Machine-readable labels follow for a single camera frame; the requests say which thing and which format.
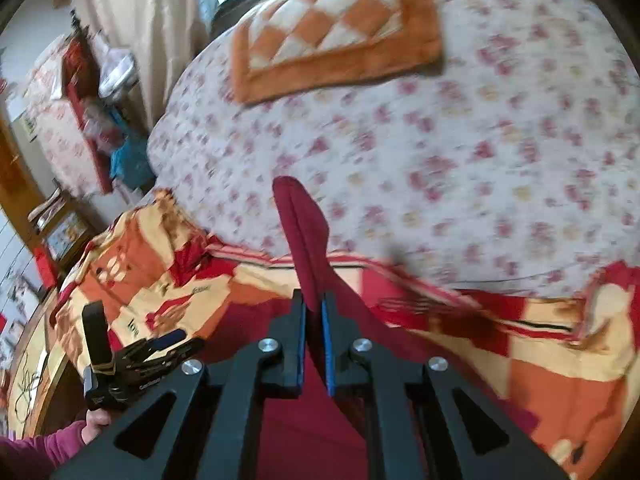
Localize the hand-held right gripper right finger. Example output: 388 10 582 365
320 292 571 480

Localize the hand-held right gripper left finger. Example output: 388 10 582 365
50 289 307 480

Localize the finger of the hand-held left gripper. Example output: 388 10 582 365
114 330 187 367
117 337 207 397

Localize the dark red garment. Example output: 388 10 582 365
212 176 451 480

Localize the person's left forearm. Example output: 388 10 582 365
0 420 90 480

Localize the person's left hand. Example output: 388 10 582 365
81 406 115 445

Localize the red orange patterned blanket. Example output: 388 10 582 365
50 187 640 480

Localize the wooden table with line pattern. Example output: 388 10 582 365
5 287 68 438

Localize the wooden framed picture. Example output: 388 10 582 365
42 207 93 263

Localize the blue bag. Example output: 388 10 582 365
109 132 157 192

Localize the floral cloth cover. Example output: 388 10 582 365
20 52 103 198

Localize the floral bed sheet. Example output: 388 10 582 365
146 0 640 298

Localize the white plastic bag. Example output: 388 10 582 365
96 46 140 100

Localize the beige curtain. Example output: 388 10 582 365
52 0 213 128

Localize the orange checkered mat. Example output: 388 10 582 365
229 0 445 106

